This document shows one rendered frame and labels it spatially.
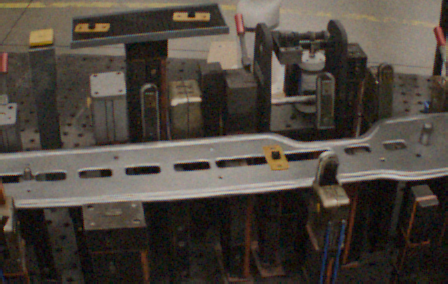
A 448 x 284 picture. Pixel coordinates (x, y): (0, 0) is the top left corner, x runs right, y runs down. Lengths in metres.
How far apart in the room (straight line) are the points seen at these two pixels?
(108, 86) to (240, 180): 0.34
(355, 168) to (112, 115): 0.51
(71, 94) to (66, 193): 0.94
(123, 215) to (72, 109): 0.98
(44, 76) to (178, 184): 0.46
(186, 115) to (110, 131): 0.17
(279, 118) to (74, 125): 0.72
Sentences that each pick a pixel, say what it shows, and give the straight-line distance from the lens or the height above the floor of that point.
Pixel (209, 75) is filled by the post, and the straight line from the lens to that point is 1.72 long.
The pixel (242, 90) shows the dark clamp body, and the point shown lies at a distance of 1.71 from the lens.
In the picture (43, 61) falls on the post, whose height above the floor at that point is 1.11.
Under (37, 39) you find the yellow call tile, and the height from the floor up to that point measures 1.16.
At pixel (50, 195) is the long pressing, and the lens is 1.54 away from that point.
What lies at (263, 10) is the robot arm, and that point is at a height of 1.04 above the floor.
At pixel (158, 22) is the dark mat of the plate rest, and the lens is 1.80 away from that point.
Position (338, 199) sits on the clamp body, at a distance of 1.46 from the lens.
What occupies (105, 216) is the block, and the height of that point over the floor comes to 1.03.
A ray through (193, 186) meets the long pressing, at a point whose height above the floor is 1.00.
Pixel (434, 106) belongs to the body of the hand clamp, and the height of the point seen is 0.98.
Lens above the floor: 1.94
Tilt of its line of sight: 32 degrees down
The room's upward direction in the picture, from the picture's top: 4 degrees clockwise
